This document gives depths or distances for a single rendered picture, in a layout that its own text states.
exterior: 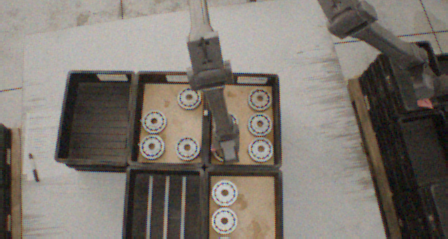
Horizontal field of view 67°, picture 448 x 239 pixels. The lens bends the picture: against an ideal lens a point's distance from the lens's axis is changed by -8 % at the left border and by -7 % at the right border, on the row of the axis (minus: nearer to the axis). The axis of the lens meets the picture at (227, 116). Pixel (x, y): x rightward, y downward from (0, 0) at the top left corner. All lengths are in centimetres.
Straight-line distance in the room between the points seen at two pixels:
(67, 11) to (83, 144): 161
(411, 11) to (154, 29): 213
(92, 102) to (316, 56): 110
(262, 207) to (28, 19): 234
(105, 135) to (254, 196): 68
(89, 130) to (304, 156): 96
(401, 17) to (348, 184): 179
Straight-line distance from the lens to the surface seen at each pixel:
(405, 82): 227
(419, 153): 229
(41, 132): 185
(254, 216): 148
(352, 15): 90
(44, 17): 307
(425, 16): 328
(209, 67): 85
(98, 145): 159
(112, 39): 192
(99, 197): 168
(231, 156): 124
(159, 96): 159
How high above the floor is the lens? 230
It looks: 72 degrees down
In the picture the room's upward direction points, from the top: 6 degrees clockwise
